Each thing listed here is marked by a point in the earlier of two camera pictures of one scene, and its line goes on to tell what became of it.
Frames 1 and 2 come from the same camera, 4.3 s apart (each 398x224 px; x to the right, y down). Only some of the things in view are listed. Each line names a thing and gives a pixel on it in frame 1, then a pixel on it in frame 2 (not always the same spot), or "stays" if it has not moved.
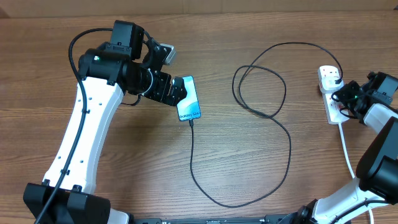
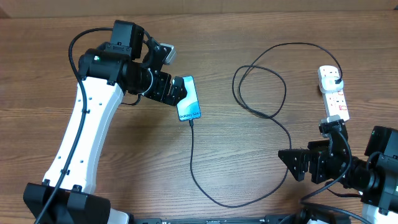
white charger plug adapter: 328,83 stays
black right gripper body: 349,93 → 333,166
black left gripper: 161,96 stays
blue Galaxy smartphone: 189,107 stays
